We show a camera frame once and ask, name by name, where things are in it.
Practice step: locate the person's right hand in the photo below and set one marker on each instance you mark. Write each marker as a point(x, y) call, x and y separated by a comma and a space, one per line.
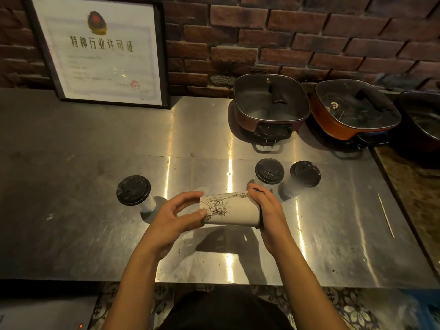
point(271, 219)

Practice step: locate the person's left hand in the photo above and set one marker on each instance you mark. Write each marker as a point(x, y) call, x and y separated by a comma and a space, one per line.
point(165, 226)

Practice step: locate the person's right fingers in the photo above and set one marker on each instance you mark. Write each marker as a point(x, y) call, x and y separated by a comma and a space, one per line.
point(260, 195)

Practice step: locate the person's left thumb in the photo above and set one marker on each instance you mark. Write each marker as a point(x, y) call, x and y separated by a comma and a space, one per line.
point(194, 217)

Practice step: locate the white paper cup statue print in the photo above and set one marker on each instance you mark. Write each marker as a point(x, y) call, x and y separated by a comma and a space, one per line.
point(237, 211)

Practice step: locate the person's left forearm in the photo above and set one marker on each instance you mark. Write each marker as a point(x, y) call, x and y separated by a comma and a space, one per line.
point(137, 288)

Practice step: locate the person's right forearm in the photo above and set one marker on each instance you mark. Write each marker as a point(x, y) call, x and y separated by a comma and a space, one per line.
point(302, 288)

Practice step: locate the paper cup with black lid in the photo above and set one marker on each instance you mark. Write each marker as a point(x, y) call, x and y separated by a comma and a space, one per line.
point(269, 171)
point(133, 191)
point(305, 173)

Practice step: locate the dark red electric hot pot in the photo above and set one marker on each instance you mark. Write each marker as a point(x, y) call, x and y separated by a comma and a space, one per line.
point(247, 125)

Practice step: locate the orange electric hot pot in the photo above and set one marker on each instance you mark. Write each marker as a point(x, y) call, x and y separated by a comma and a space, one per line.
point(330, 128)

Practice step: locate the person's black clothing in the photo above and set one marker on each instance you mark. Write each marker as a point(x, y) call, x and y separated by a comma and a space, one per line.
point(223, 312)

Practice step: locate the thin wooden skewer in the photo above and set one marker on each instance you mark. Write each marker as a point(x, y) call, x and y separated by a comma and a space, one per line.
point(385, 215)

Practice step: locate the grey appliance with red light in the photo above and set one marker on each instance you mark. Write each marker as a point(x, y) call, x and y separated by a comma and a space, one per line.
point(44, 314)

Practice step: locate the black framed certificate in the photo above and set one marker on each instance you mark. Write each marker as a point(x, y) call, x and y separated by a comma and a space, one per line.
point(99, 54)

